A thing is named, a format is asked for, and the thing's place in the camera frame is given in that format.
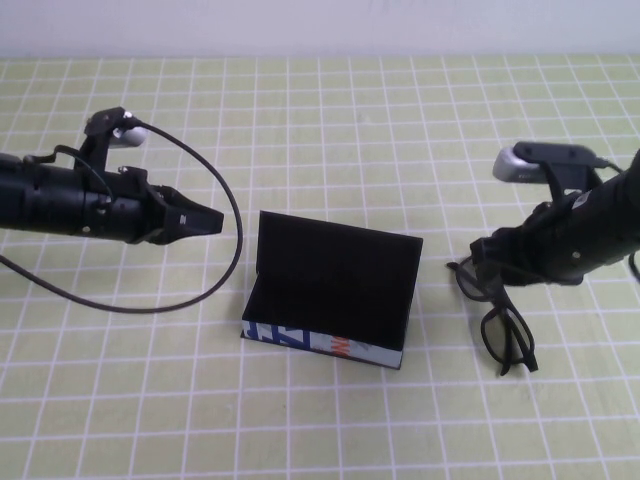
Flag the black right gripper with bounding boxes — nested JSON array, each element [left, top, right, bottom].
[[468, 198, 594, 290]]

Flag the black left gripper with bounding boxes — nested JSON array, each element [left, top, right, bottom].
[[82, 167, 225, 247]]

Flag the black framed glasses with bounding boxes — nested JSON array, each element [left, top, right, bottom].
[[445, 253, 542, 378]]

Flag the black glasses case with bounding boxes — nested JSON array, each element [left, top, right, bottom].
[[242, 209, 425, 371]]

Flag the green white grid tablecloth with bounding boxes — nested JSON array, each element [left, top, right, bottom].
[[0, 55, 640, 480]]

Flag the black left camera cable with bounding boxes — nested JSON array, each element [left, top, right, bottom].
[[0, 117, 245, 315]]

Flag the black camera cable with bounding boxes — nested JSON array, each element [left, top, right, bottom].
[[592, 155, 627, 174], [0, 117, 245, 315]]

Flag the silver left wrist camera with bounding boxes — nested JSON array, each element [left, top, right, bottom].
[[82, 105, 150, 152]]

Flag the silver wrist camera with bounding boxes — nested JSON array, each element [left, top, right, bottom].
[[82, 105, 150, 152], [491, 140, 610, 194]]

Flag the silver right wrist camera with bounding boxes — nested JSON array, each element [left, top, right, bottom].
[[491, 140, 610, 194]]

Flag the black right camera cable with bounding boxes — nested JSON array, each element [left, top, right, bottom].
[[592, 155, 627, 174]]

